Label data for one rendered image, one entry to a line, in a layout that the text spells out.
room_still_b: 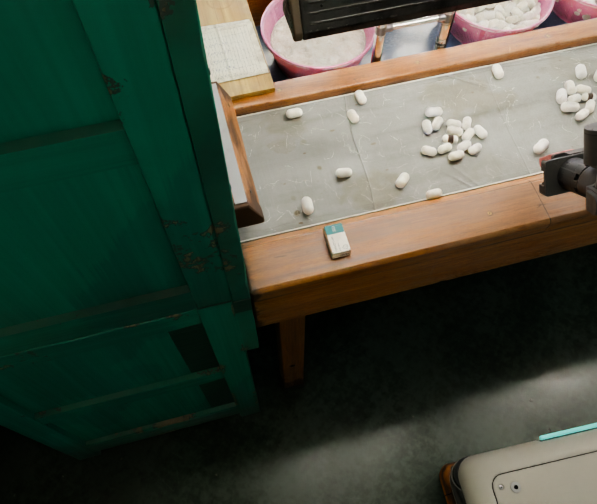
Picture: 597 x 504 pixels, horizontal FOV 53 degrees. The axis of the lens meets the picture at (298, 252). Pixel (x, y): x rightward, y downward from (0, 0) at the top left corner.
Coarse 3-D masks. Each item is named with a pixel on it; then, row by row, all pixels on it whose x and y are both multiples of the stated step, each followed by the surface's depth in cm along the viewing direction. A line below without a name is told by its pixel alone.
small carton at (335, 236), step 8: (336, 224) 110; (328, 232) 109; (336, 232) 109; (344, 232) 109; (328, 240) 108; (336, 240) 108; (344, 240) 108; (336, 248) 107; (344, 248) 107; (336, 256) 108
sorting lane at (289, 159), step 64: (512, 64) 134; (576, 64) 134; (256, 128) 126; (320, 128) 126; (384, 128) 126; (512, 128) 126; (576, 128) 126; (320, 192) 118; (384, 192) 118; (448, 192) 118
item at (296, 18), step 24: (288, 0) 93; (312, 0) 92; (336, 0) 93; (360, 0) 94; (384, 0) 94; (408, 0) 95; (432, 0) 96; (456, 0) 97; (480, 0) 98; (504, 0) 99; (288, 24) 97; (312, 24) 94; (336, 24) 95; (360, 24) 96; (384, 24) 97
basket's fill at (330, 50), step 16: (272, 32) 140; (288, 32) 139; (352, 32) 140; (272, 48) 138; (288, 48) 137; (304, 48) 137; (320, 48) 138; (336, 48) 137; (352, 48) 137; (304, 64) 135; (320, 64) 135; (336, 64) 135
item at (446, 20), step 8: (432, 16) 126; (440, 16) 126; (448, 16) 126; (392, 24) 124; (400, 24) 125; (408, 24) 125; (416, 24) 126; (440, 24) 128; (448, 24) 127; (376, 32) 125; (384, 32) 125; (440, 32) 130; (448, 32) 130; (376, 40) 127; (384, 40) 127; (440, 40) 131; (376, 48) 129; (440, 48) 133; (376, 56) 130
